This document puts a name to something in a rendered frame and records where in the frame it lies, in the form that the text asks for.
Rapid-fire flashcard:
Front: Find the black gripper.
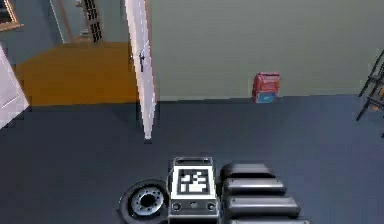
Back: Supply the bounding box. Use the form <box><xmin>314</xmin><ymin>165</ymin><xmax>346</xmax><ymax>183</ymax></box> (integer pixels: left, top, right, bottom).
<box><xmin>117</xmin><ymin>179</ymin><xmax>171</xmax><ymax>224</ymax></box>

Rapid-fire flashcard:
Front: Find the red and blue box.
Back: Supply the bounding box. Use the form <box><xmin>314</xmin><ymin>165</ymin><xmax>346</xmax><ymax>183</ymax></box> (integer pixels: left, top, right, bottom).
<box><xmin>251</xmin><ymin>71</ymin><xmax>281</xmax><ymax>104</ymax></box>

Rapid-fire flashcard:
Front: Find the white panelled room door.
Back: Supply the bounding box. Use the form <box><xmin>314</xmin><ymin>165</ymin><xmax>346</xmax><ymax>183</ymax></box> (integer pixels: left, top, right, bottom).
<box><xmin>0</xmin><ymin>45</ymin><xmax>30</xmax><ymax>130</ymax></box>

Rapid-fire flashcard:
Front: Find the black slatted rack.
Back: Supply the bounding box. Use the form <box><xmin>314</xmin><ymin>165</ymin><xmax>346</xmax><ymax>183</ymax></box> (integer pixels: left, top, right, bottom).
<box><xmin>82</xmin><ymin>0</ymin><xmax>104</xmax><ymax>44</ymax></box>

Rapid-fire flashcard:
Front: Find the wooden framed picture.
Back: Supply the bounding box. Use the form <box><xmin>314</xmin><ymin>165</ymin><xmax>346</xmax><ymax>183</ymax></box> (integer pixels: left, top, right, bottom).
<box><xmin>0</xmin><ymin>0</ymin><xmax>24</xmax><ymax>32</ymax></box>

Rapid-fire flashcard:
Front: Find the black door handle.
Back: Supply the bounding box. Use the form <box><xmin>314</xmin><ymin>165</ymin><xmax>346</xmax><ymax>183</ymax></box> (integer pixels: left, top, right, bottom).
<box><xmin>138</xmin><ymin>49</ymin><xmax>147</xmax><ymax>73</ymax></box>

